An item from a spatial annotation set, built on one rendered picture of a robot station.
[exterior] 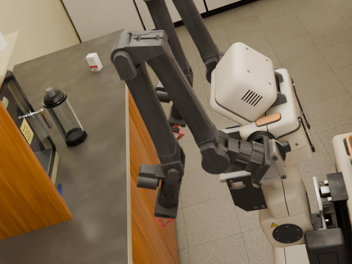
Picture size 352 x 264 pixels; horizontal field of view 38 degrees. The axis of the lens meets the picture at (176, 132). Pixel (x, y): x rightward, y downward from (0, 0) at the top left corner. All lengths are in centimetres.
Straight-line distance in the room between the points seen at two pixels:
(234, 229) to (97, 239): 124
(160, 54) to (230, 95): 31
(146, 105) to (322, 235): 79
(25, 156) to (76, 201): 33
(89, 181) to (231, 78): 81
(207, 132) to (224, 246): 152
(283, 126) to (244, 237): 142
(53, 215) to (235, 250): 119
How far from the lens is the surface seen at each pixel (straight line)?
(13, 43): 182
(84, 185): 197
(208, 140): 133
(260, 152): 137
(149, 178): 146
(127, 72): 120
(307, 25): 441
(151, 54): 118
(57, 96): 209
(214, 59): 167
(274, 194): 171
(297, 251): 233
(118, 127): 218
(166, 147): 136
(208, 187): 311
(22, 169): 173
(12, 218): 189
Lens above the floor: 213
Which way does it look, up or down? 36 degrees down
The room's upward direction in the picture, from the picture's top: 22 degrees counter-clockwise
